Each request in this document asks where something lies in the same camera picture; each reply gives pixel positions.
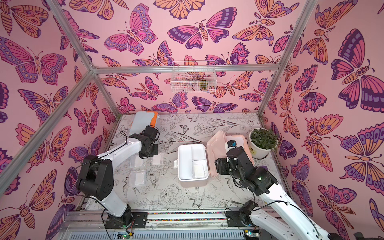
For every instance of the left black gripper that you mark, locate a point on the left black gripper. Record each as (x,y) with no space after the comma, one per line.
(156,152)

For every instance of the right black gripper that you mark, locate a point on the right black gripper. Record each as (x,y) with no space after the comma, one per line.
(221,167)

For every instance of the white pink medicine chest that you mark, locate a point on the white pink medicine chest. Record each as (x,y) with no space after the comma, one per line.
(241,141)

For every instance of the beige pink first aid box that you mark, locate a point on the beige pink first aid box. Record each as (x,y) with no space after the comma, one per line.
(209,152)

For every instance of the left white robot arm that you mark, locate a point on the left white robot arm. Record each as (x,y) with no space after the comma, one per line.
(96,177)

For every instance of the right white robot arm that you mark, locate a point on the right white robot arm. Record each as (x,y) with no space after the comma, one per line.
(280,216)

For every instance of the blue orange first aid box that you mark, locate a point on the blue orange first aid box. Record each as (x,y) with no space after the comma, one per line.
(142,120)

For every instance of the potted green plant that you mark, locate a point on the potted green plant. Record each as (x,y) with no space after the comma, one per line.
(262,142)

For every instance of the green toy in basket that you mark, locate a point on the green toy in basket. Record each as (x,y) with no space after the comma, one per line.
(203,84)

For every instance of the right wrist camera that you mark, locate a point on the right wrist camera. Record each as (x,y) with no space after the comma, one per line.
(231,144)

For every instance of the white wire wall basket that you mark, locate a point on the white wire wall basket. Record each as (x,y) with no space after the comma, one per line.
(186,74)

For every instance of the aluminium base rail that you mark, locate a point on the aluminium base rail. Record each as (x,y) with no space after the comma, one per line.
(205,224)

